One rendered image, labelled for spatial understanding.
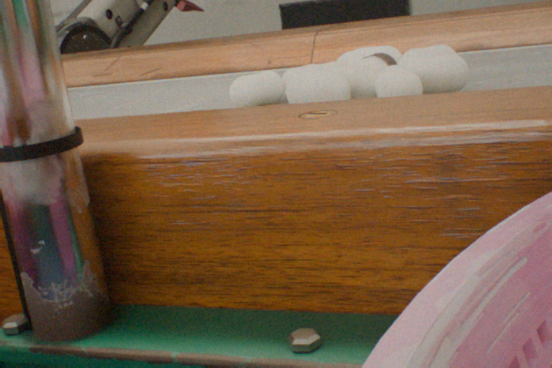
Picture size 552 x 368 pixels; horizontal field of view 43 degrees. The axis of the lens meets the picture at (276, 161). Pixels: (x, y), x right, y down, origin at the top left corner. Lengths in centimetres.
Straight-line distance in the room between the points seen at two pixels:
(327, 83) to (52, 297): 18
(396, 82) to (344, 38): 24
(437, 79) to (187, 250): 19
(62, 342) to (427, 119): 12
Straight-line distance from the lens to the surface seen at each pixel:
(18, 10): 20
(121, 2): 102
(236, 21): 261
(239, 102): 39
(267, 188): 20
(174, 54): 63
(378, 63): 38
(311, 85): 34
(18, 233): 21
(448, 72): 36
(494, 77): 41
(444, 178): 18
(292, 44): 58
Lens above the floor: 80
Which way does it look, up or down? 14 degrees down
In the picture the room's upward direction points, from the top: 8 degrees counter-clockwise
